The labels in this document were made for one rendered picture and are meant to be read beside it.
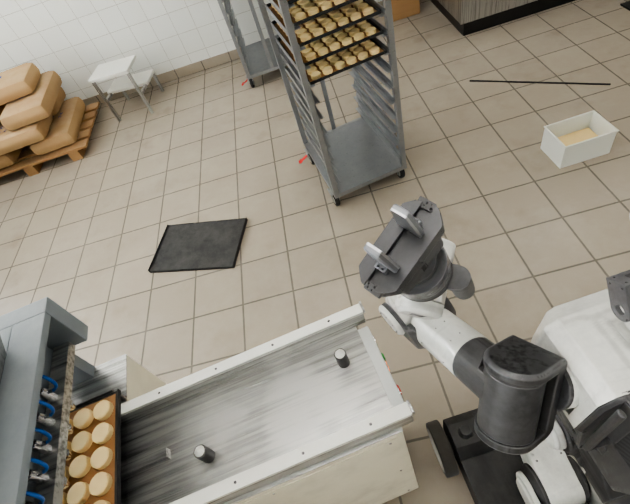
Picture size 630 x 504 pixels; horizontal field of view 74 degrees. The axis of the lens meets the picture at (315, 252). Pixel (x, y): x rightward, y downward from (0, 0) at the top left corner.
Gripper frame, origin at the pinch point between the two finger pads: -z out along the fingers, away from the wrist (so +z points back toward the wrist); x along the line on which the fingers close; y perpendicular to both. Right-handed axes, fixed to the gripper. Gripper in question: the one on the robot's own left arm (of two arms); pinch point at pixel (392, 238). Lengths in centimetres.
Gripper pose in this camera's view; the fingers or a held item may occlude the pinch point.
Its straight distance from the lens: 45.6
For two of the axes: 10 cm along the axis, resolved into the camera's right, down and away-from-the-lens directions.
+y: 7.1, 5.2, -4.7
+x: 5.7, -8.2, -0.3
